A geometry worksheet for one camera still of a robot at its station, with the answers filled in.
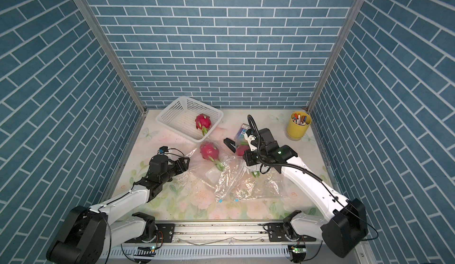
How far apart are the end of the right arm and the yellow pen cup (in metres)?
0.40

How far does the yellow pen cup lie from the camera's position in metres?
0.97

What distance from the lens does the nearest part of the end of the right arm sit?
1.81 feet
